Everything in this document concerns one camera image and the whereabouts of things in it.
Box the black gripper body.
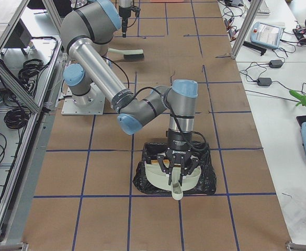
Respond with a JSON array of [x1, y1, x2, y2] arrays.
[[118, 6, 131, 30], [157, 129, 192, 167]]

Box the pale green dustpan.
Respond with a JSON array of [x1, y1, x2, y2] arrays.
[[144, 163, 201, 200]]

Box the pale green hand brush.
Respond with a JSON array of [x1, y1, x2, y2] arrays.
[[108, 48, 144, 61]]

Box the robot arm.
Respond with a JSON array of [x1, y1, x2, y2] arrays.
[[118, 0, 135, 38], [60, 1, 201, 191]]

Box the black trash bag bin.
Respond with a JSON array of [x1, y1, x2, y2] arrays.
[[132, 142, 217, 195]]

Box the black power adapter lower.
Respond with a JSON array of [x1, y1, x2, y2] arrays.
[[257, 77, 272, 87]]

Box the black power adapter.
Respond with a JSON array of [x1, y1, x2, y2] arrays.
[[257, 77, 272, 87], [268, 60, 284, 69]]

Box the black power adapter upper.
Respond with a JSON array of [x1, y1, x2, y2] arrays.
[[268, 60, 284, 69]]

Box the teach pendant far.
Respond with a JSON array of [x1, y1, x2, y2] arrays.
[[250, 21, 284, 49]]

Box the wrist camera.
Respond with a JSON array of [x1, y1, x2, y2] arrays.
[[131, 5, 141, 18]]

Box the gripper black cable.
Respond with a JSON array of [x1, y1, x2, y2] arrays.
[[134, 86, 211, 157]]

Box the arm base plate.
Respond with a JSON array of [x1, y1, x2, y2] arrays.
[[61, 83, 105, 116]]

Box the coiled black cables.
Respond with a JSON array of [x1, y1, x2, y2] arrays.
[[18, 59, 45, 84]]

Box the green handled tool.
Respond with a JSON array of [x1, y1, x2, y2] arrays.
[[289, 90, 306, 107]]

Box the aluminium frame post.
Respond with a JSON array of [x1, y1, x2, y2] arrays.
[[230, 0, 262, 60]]

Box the aluminium side frame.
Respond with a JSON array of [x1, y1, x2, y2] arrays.
[[0, 1, 63, 250]]

